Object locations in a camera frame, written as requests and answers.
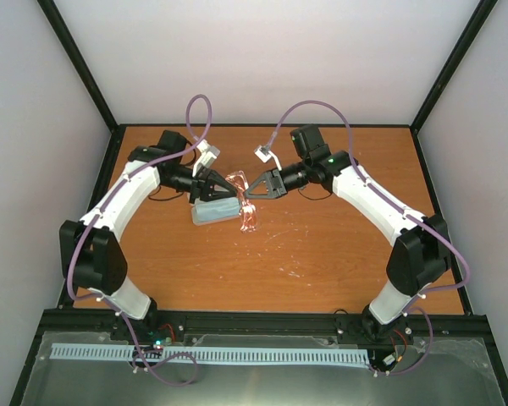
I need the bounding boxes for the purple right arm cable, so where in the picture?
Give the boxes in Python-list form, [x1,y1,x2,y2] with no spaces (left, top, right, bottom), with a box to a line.
[266,100,472,376]

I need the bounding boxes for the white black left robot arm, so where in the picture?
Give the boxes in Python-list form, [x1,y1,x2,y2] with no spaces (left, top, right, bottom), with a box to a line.
[59,130,239,341]

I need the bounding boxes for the black enclosure frame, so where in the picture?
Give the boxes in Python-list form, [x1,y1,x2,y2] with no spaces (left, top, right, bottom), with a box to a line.
[8,0,508,406]

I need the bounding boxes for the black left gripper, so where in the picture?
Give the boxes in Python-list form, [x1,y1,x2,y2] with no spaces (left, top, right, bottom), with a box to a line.
[162,165,238,204]

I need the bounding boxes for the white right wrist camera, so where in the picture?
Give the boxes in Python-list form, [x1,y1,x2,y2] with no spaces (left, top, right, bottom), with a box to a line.
[254,145,282,170]

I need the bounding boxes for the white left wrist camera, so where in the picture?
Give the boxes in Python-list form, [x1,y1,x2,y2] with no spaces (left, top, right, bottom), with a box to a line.
[192,140,220,176]

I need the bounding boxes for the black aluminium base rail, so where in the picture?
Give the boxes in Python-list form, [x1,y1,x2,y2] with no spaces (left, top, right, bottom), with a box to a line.
[36,308,491,346]

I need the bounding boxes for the light blue cleaning cloth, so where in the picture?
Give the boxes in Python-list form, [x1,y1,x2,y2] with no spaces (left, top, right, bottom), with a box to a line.
[196,198,241,222]

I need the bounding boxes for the clear acrylic front plate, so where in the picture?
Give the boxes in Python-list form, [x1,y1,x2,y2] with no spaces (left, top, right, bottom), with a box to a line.
[22,332,504,405]

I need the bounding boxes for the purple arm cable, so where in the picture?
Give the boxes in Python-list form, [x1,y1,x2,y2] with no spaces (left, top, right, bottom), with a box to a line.
[266,100,472,376]
[66,95,215,387]

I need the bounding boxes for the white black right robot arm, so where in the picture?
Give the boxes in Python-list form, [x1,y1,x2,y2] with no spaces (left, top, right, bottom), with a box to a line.
[245,124,451,342]

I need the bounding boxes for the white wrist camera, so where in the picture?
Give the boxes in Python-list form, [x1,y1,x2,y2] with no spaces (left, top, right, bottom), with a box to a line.
[254,145,282,170]
[192,140,220,176]

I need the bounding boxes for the pink glasses case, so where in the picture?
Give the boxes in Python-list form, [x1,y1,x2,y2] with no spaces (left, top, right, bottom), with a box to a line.
[190,196,243,228]

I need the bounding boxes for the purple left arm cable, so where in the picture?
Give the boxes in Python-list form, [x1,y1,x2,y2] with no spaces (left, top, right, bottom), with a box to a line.
[66,95,215,387]

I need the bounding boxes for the clear orange-lens sunglasses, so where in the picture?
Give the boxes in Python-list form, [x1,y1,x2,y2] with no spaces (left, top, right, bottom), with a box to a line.
[225,170,260,233]

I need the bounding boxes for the light blue slotted cable duct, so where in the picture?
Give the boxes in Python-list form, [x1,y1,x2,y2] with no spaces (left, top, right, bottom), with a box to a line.
[49,343,369,369]

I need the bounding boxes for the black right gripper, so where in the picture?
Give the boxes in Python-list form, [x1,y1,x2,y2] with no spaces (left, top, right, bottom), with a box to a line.
[242,159,310,200]

